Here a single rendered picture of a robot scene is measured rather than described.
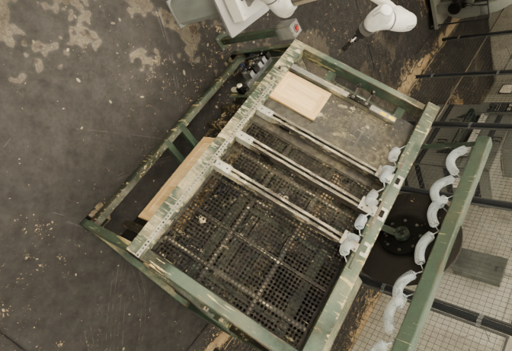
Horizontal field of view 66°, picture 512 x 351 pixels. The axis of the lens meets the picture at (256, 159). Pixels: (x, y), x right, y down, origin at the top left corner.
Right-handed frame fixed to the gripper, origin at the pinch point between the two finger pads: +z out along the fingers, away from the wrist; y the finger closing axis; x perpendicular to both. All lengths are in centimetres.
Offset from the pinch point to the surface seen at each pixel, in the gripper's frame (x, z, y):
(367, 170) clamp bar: -77, 47, -11
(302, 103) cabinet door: -10, 77, -2
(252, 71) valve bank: 35, 87, -15
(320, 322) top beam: -119, 29, -113
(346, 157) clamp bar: -61, 53, -15
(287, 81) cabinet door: 12, 85, 5
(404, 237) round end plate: -133, 50, -19
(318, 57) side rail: 13, 83, 42
